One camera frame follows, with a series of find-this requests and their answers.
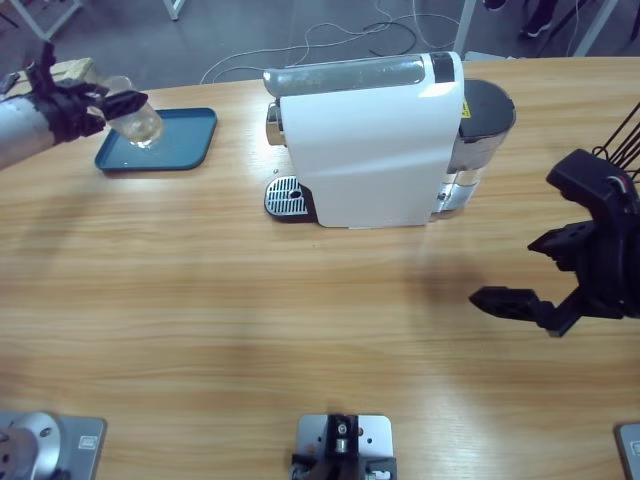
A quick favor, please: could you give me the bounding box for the clear drinking glass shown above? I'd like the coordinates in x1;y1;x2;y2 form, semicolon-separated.
102;75;165;150

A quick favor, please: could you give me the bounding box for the blue plastic tray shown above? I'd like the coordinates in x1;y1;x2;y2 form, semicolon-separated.
93;107;219;174

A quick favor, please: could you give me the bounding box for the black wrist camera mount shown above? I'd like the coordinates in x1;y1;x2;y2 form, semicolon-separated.
545;148;640;221
27;40;57;96

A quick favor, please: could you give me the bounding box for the white cable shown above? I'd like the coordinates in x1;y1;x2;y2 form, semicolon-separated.
199;0;461;86

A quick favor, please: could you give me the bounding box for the white metal table frame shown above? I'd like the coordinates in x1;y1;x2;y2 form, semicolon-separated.
452;0;479;57
572;0;619;59
0;0;84;46
162;0;194;22

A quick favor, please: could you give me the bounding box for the black looped cable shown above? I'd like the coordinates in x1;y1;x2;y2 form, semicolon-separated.
360;20;420;57

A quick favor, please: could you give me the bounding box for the grey base plate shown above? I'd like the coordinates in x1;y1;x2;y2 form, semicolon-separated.
47;415;109;480
613;422;640;480

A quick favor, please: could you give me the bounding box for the grey coffee machine lever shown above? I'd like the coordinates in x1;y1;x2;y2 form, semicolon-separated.
263;53;435;97

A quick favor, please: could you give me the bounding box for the black capsule holder with rods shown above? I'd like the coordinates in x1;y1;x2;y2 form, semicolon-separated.
589;99;640;171

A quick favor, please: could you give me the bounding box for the grey camera stand dark post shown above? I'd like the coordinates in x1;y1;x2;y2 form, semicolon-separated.
289;412;400;480

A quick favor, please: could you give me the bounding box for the white capsule coffee machine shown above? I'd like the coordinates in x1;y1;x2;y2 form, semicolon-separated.
264;51;466;232

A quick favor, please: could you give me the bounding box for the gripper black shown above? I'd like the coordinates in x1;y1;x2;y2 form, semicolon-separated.
34;81;150;144
468;199;640;339

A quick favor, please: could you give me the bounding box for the black drip tray metal grate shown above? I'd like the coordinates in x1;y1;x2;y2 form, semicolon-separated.
263;174;317;224

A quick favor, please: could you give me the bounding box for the wooden crate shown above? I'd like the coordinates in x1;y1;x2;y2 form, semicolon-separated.
22;57;115;96

